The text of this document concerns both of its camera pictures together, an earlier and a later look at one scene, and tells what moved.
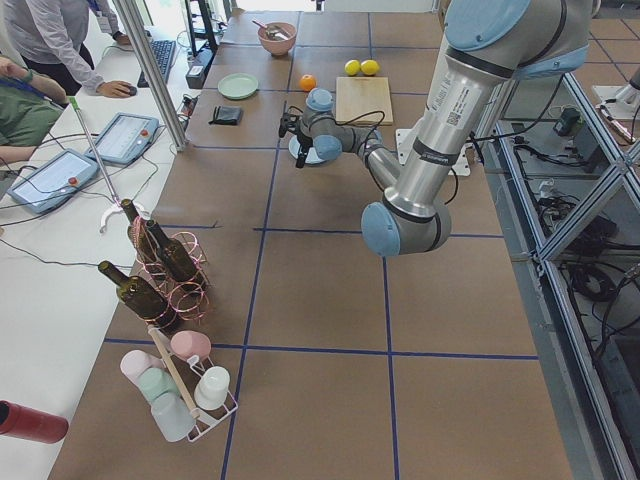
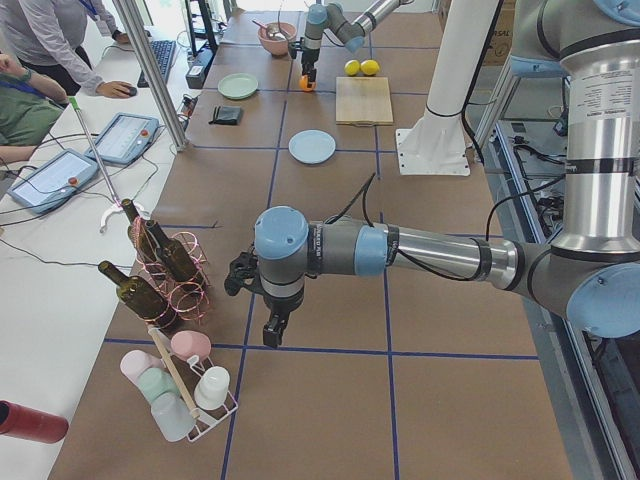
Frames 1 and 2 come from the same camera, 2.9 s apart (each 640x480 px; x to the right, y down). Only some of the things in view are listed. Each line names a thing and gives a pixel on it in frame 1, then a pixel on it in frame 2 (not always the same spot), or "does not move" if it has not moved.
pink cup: x=187 y=344 does not move
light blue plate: x=326 y=148 does not move
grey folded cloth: x=227 y=115 does not move
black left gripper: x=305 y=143 → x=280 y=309
